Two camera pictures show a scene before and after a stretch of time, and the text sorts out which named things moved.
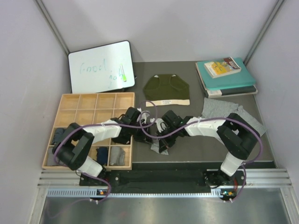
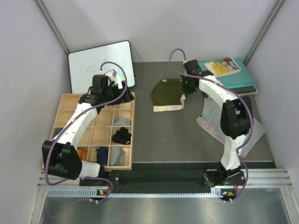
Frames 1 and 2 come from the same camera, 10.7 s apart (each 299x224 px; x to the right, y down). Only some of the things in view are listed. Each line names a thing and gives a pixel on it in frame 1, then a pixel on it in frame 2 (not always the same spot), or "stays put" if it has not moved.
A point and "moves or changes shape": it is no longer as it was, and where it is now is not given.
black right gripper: (165, 144) → (183, 78)
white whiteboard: (105, 67) stays put
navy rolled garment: (102, 155) stays put
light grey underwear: (155, 147) moves or changes shape
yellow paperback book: (222, 67) stays put
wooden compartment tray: (88, 108) stays put
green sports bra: (166, 90) moves or changes shape
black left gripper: (142, 138) → (127, 97)
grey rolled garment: (117, 156) stays put
